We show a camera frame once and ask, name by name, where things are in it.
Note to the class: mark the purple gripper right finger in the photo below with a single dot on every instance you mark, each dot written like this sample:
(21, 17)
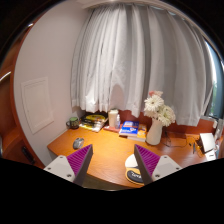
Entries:
(153, 167)

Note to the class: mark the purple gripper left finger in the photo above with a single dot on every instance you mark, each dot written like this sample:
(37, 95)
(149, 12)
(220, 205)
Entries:
(73, 167)

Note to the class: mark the grey computer mouse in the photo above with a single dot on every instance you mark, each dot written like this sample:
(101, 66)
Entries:
(78, 143)

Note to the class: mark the white ceramic vase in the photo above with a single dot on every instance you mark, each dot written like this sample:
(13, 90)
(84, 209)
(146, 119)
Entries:
(154, 133)

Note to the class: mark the yellow book under blue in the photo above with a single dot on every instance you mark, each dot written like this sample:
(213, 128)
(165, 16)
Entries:
(141, 135)

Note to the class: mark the dark green mug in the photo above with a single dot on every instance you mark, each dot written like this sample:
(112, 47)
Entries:
(73, 123)

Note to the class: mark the yellow and black book stack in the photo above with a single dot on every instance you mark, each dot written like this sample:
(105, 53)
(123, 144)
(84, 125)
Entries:
(93, 121)

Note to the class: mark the small clear bottle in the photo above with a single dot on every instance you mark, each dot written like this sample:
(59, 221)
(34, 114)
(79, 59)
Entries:
(117, 126)

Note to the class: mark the white gerbera flowers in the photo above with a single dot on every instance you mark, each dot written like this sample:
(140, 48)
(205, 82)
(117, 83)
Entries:
(155, 108)

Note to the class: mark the white laptop stand device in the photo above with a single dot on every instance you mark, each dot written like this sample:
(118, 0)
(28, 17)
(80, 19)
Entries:
(206, 144)

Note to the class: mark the white tissue canister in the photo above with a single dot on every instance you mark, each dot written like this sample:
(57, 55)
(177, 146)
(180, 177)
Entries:
(112, 115)

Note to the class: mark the white curtain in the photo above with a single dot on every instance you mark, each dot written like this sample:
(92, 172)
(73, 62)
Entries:
(125, 51)

